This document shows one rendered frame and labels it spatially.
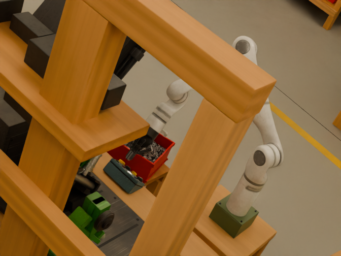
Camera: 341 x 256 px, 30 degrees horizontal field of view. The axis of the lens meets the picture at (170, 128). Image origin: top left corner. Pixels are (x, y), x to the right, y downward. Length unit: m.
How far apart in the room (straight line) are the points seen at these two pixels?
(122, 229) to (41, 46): 0.85
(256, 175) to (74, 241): 0.94
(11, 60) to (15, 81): 0.09
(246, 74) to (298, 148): 3.71
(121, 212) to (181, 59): 1.14
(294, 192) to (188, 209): 3.10
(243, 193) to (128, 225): 0.47
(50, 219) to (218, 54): 0.70
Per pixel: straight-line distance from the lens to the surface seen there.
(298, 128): 5.22
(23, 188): 1.81
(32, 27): 1.87
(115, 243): 2.28
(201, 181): 1.40
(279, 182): 4.53
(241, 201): 2.52
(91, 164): 2.28
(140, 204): 2.45
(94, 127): 1.65
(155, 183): 2.84
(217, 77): 1.30
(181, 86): 2.48
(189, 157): 1.40
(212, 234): 2.56
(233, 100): 1.29
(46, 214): 1.76
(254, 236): 2.66
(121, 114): 1.73
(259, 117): 2.42
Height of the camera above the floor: 2.53
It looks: 34 degrees down
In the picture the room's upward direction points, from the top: 24 degrees clockwise
